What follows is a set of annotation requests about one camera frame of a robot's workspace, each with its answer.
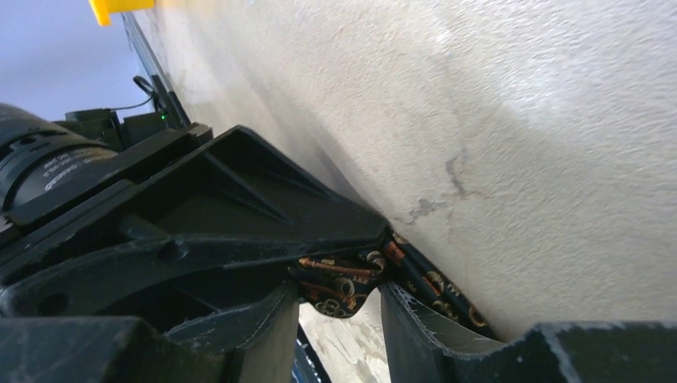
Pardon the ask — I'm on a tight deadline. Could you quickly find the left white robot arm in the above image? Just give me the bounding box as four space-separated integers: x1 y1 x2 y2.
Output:
1 105 386 321

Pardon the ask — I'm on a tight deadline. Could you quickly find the yellow plastic bin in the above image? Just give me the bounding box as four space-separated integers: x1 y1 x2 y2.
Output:
89 0 156 26

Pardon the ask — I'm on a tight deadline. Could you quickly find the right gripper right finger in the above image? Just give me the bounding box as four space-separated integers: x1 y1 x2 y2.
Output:
380 284 676 382

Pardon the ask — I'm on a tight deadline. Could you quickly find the dark brown patterned tie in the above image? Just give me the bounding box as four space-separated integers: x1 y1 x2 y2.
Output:
288 230 497 340

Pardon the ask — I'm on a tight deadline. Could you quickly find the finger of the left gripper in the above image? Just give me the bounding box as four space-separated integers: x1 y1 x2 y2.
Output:
1 124 386 318

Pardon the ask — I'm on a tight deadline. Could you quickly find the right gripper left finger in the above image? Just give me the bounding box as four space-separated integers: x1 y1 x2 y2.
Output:
1 282 299 382

